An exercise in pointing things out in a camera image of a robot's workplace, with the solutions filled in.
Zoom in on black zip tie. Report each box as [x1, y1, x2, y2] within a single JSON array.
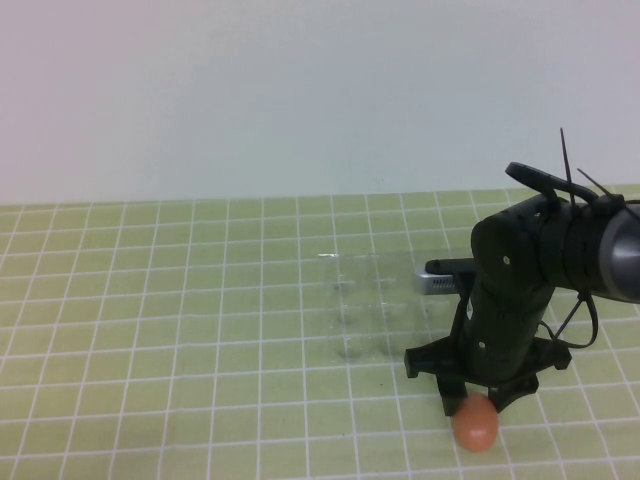
[[576, 167, 610, 196], [559, 127, 577, 204]]

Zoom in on green white-grid table mat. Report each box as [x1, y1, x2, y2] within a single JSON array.
[[0, 185, 640, 480]]

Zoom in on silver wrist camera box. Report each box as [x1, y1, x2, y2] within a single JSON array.
[[413, 266, 459, 297]]

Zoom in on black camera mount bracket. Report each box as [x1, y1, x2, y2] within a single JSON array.
[[423, 257, 476, 276]]

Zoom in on thin black cable loop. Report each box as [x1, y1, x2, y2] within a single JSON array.
[[537, 293, 600, 351]]

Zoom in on clear plastic egg tray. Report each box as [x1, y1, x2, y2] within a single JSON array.
[[316, 251, 476, 365]]

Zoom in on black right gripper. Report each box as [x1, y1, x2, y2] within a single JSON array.
[[403, 195, 572, 417]]

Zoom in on thick black cable loop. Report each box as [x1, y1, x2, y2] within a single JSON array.
[[503, 161, 626, 215]]

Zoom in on brown egg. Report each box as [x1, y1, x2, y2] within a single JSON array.
[[451, 392, 500, 454]]

